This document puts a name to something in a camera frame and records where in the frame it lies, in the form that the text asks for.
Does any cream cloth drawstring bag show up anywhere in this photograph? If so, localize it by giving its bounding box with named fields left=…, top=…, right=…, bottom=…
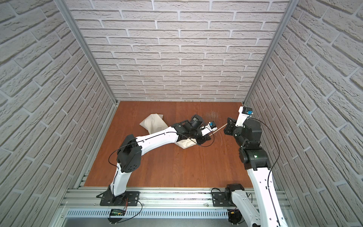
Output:
left=140, top=113, right=195, bottom=149

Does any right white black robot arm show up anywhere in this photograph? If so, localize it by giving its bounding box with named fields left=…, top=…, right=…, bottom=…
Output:
left=224, top=118, right=287, bottom=227

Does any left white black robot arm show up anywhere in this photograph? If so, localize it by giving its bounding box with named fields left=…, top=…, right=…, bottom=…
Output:
left=110, top=114, right=217, bottom=197

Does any right round black controller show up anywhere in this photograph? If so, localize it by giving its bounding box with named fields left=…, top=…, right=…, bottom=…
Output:
left=227, top=209, right=243, bottom=225

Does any white perforated vent strip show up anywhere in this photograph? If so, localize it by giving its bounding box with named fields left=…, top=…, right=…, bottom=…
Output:
left=66, top=208, right=228, bottom=219

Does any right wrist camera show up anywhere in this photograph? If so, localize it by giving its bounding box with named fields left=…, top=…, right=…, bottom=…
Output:
left=235, top=107, right=253, bottom=127

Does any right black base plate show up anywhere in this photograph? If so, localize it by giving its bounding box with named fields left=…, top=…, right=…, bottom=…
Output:
left=211, top=191, right=235, bottom=207

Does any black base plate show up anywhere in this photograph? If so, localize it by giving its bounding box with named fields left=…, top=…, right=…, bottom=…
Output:
left=211, top=191, right=235, bottom=207
left=96, top=187, right=140, bottom=207

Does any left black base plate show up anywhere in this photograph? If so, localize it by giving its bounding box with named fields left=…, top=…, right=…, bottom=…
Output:
left=96, top=187, right=140, bottom=207

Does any left controller board with wires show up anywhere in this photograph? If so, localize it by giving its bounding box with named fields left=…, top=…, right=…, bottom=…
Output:
left=108, top=198, right=143, bottom=224

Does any aluminium front rail frame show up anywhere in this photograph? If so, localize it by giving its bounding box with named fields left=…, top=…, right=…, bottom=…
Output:
left=50, top=187, right=298, bottom=227

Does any right aluminium corner post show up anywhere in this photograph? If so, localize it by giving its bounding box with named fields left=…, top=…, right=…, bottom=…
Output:
left=242, top=0, right=299, bottom=105

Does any aluminium corner post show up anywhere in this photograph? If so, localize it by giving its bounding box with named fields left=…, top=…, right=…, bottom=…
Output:
left=54, top=0, right=118, bottom=107
left=242, top=0, right=299, bottom=105

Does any left aluminium corner post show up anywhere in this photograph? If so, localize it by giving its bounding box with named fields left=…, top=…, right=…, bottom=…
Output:
left=54, top=0, right=118, bottom=107

